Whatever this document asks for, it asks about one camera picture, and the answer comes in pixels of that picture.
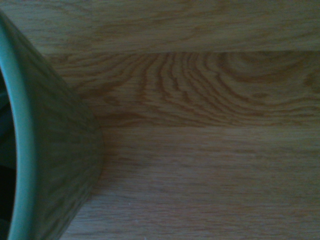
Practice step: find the green ribbed utensil holder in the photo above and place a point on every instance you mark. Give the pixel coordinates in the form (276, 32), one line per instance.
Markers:
(57, 140)

